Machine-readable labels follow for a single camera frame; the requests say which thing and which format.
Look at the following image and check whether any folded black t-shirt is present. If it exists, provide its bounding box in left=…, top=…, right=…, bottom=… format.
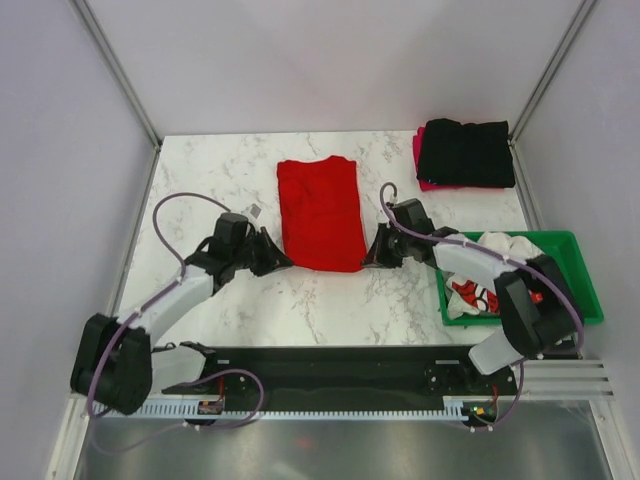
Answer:
left=416, top=117, right=517, bottom=190

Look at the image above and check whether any aluminium frame post right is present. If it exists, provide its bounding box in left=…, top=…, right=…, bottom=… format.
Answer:
left=510, top=0, right=600, bottom=146

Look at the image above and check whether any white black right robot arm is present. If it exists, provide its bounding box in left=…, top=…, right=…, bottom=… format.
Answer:
left=362, top=221, right=584, bottom=394

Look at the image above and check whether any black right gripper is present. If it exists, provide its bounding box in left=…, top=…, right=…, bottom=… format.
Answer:
left=361, top=223, right=412, bottom=270

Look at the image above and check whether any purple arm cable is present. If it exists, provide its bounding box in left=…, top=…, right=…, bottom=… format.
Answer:
left=378, top=182, right=587, bottom=435
left=85, top=191, right=266, bottom=430

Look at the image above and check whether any aluminium rail right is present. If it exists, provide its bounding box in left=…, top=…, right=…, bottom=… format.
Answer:
left=512, top=359, right=614, bottom=401

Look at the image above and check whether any aluminium frame post left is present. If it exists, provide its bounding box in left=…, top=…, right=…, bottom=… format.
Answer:
left=69, top=0, right=163, bottom=151

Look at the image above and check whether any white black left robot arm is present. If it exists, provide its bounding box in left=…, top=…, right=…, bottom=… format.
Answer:
left=70, top=228, right=294, bottom=415

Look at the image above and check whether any white slotted cable duct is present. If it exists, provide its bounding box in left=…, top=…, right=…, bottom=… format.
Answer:
left=94, top=394, right=496, bottom=420

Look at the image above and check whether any folded pink t-shirt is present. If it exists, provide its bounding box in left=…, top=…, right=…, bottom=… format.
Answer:
left=412, top=126, right=506, bottom=193

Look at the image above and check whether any white red printed t-shirt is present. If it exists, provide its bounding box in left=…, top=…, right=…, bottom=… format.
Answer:
left=444, top=232, right=543, bottom=319

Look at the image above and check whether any green plastic bin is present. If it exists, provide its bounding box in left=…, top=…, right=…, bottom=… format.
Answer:
left=436, top=231, right=604, bottom=327

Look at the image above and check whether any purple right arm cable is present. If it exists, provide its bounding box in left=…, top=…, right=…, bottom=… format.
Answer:
left=378, top=182, right=587, bottom=435

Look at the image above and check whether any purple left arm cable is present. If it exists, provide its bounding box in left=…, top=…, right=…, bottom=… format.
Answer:
left=85, top=191, right=266, bottom=430

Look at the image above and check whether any aluminium frame post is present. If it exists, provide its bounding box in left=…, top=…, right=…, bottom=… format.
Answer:
left=510, top=0, right=600, bottom=146
left=69, top=0, right=163, bottom=151

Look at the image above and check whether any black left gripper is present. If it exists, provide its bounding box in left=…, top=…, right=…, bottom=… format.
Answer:
left=231, top=227, right=293, bottom=278

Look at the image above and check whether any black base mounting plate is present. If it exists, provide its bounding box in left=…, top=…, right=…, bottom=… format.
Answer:
left=196, top=346, right=517, bottom=410

